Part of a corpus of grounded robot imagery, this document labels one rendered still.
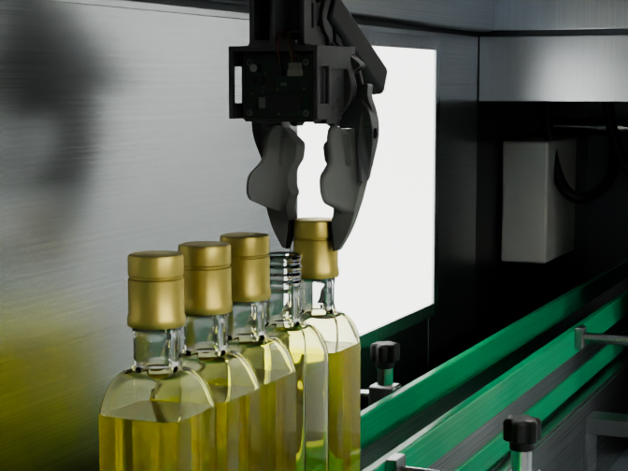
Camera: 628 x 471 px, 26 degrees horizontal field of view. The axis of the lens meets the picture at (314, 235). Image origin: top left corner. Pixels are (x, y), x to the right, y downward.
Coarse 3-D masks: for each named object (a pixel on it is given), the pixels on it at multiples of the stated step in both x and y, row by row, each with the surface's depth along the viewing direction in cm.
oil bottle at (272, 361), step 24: (240, 336) 92; (264, 336) 93; (264, 360) 91; (288, 360) 94; (264, 384) 90; (288, 384) 94; (264, 408) 91; (288, 408) 94; (264, 432) 91; (288, 432) 94; (264, 456) 91; (288, 456) 94
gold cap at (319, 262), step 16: (304, 224) 102; (320, 224) 102; (304, 240) 102; (320, 240) 102; (304, 256) 102; (320, 256) 102; (336, 256) 103; (304, 272) 102; (320, 272) 102; (336, 272) 103
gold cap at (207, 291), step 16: (192, 256) 86; (208, 256) 86; (224, 256) 86; (192, 272) 86; (208, 272) 86; (224, 272) 87; (192, 288) 86; (208, 288) 86; (224, 288) 87; (192, 304) 86; (208, 304) 86; (224, 304) 87
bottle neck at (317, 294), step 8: (304, 280) 103; (312, 280) 102; (320, 280) 102; (328, 280) 103; (304, 288) 103; (312, 288) 102; (320, 288) 102; (328, 288) 103; (304, 296) 103; (312, 296) 103; (320, 296) 103; (328, 296) 103; (304, 304) 103; (312, 304) 103; (320, 304) 103; (328, 304) 103
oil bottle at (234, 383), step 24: (192, 360) 86; (216, 360) 86; (240, 360) 88; (216, 384) 85; (240, 384) 87; (216, 408) 85; (240, 408) 87; (216, 432) 85; (240, 432) 87; (216, 456) 85; (240, 456) 87
